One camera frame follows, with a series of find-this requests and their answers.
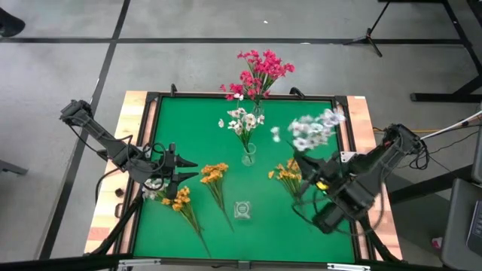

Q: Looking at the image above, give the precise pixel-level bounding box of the black desk leg frame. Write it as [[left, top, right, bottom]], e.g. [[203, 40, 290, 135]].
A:
[[378, 0, 482, 103]]

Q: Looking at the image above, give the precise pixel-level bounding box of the black crossbeam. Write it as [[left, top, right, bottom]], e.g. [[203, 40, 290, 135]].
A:
[[0, 254, 482, 271]]

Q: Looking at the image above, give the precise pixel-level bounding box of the person's shoe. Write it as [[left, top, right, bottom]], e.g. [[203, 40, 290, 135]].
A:
[[0, 6, 26, 38]]

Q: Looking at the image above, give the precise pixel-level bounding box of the silver aluminium bracket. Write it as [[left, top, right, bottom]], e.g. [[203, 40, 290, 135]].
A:
[[117, 257, 162, 270], [326, 262, 372, 271]]

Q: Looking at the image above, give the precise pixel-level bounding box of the round clear glass vase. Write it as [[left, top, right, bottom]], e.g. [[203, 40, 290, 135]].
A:
[[241, 142, 258, 167]]

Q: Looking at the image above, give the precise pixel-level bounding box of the black diagonal frame strut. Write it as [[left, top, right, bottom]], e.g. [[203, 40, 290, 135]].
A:
[[357, 220, 402, 263], [90, 193, 145, 257]]

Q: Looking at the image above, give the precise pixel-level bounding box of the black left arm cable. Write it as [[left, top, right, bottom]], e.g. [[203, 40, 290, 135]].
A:
[[139, 141, 169, 181]]

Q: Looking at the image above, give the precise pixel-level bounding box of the black tripod stand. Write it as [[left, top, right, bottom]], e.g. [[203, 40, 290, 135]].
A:
[[342, 0, 396, 58]]

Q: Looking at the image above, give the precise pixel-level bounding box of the green table mat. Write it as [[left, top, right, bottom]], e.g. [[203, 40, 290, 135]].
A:
[[133, 96, 355, 263]]

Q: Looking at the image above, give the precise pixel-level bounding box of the yellow power cable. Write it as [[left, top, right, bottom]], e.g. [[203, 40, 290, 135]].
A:
[[372, 126, 430, 135]]

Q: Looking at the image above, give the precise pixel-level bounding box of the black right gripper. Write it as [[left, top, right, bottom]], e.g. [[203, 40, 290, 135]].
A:
[[292, 149, 334, 195]]

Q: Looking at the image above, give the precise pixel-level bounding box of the black table frame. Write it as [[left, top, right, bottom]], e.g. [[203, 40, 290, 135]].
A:
[[114, 91, 376, 264]]

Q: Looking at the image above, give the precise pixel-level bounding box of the dark laptop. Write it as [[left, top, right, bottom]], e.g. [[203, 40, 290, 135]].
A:
[[465, 199, 482, 257]]

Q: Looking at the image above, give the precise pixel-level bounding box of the white artificial flower bunch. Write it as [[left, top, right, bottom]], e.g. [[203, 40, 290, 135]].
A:
[[217, 93, 267, 155], [270, 108, 346, 159], [142, 178, 170, 200]]

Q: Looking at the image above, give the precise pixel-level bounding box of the grey chair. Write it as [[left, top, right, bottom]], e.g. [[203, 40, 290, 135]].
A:
[[440, 176, 482, 271]]

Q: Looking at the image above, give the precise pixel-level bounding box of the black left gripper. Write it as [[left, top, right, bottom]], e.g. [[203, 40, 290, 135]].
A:
[[164, 142, 200, 200]]

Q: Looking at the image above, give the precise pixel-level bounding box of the red artificial flower bunch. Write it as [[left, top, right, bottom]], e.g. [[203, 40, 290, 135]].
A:
[[255, 48, 297, 108], [236, 50, 264, 106], [219, 82, 270, 110]]

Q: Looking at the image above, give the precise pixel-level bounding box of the square cut glass vase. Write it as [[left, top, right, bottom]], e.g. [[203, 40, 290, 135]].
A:
[[233, 200, 252, 221]]

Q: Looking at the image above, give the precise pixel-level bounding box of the black floor cable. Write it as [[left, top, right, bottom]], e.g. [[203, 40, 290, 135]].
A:
[[93, 167, 125, 196]]

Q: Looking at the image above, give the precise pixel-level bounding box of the black floor beam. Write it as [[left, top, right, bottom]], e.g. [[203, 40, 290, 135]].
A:
[[387, 164, 479, 205]]

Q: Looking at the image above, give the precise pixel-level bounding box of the black cable bundle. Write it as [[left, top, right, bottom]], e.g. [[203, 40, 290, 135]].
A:
[[408, 129, 482, 171]]

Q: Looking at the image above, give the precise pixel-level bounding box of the grey chair base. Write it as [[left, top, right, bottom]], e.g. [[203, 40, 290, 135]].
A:
[[0, 160, 29, 177]]

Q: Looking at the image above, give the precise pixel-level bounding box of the silver pole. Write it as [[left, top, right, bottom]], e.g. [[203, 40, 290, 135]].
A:
[[420, 111, 482, 142]]

